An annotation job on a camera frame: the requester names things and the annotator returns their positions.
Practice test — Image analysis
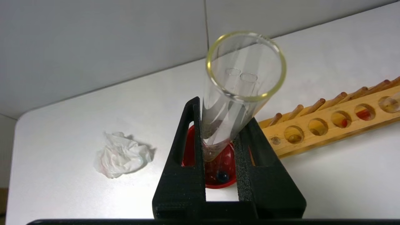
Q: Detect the dark red plastic cup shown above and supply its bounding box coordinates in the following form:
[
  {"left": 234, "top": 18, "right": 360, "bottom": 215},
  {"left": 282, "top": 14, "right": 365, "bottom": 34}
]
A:
[{"left": 182, "top": 124, "right": 237, "bottom": 189}]

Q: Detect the yellow pigment test tube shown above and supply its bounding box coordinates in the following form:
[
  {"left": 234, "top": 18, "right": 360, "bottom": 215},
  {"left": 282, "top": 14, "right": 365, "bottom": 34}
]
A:
[{"left": 201, "top": 31, "right": 287, "bottom": 163}]

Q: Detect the crumpled white tissue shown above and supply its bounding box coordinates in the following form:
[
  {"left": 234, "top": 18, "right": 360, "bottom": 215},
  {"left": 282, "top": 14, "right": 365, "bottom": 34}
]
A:
[{"left": 94, "top": 131, "right": 154, "bottom": 179}]

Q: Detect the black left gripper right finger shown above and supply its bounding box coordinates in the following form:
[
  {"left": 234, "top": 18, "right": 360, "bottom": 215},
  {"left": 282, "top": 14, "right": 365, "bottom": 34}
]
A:
[{"left": 233, "top": 116, "right": 307, "bottom": 219}]

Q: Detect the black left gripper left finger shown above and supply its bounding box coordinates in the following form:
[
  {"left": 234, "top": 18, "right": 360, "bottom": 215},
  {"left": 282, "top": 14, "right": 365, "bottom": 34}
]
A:
[{"left": 152, "top": 96, "right": 207, "bottom": 219}]

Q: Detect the wooden test tube rack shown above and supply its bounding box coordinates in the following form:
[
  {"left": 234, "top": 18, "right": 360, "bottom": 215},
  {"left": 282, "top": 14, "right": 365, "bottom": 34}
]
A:
[{"left": 258, "top": 76, "right": 400, "bottom": 159}]

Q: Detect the blue pigment test tube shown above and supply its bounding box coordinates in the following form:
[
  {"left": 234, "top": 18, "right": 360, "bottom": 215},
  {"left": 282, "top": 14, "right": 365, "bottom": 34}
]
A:
[{"left": 217, "top": 73, "right": 258, "bottom": 183}]

